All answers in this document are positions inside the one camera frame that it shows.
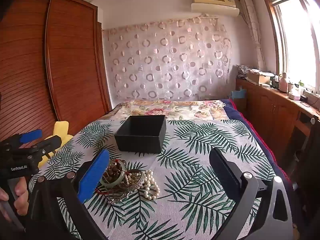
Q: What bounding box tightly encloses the brown wooden wardrobe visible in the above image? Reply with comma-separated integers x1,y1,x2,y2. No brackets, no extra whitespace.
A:
0,0,112,143

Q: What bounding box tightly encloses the black box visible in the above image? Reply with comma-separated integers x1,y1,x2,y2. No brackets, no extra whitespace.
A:
114,115,167,154

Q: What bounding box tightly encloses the green jade bangle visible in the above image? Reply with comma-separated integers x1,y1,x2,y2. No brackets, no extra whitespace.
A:
99,161,127,187

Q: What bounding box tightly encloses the floral blanket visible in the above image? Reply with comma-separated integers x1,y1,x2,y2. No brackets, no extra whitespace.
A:
110,99,230,122

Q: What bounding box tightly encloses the patterned cloth pile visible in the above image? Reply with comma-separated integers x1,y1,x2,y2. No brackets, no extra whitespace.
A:
236,64,260,77

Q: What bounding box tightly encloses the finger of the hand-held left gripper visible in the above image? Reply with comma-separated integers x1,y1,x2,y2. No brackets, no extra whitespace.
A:
0,129,42,151
15,135,62,161

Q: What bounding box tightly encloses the patterned window curtain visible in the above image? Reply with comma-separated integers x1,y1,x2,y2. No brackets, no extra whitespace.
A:
239,0,265,71

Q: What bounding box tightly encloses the silver chain bracelet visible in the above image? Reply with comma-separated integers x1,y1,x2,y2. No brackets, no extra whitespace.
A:
107,189,136,204

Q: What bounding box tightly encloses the blue bag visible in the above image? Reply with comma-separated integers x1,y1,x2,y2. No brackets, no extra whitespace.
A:
230,87,247,101

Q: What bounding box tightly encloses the window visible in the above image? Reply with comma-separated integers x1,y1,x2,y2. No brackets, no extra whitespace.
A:
260,0,320,93

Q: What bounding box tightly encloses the leaf print cloth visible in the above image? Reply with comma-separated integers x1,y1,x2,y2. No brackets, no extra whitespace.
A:
29,119,278,240

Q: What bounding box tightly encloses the circle pattern curtain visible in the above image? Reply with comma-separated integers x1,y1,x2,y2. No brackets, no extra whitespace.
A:
102,15,232,101

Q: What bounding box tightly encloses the navy blanket with red fringe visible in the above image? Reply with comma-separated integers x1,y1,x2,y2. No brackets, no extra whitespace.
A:
220,99,290,180

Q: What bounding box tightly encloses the brown bead bracelet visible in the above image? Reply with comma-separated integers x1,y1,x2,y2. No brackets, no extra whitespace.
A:
103,162,123,183

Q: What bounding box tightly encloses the red bead bracelet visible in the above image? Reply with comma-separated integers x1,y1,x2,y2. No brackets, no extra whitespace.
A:
95,159,121,195

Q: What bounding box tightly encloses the pink jug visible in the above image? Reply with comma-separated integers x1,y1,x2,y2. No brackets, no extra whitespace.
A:
279,72,290,93

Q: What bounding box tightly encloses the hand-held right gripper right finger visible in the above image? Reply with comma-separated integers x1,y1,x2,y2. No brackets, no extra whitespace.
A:
209,148,293,240

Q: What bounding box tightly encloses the person's left hand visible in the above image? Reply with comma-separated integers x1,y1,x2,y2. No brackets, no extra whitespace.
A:
0,176,29,220

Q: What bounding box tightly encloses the yellow plush toy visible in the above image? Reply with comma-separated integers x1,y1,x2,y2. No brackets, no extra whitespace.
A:
37,121,74,168

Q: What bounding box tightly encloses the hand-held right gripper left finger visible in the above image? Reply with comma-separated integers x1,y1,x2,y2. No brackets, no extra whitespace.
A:
25,149,110,240

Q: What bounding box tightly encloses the white pearl necklace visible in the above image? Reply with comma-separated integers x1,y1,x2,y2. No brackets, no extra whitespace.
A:
125,170,160,200

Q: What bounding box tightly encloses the wall air conditioner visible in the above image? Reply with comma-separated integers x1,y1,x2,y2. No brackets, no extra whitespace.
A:
190,0,240,18

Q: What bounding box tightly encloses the long wooden cabinet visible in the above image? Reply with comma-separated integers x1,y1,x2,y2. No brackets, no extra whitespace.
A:
235,77,320,180

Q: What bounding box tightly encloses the cardboard box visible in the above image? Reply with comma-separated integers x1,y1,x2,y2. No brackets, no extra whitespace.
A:
246,70,275,85

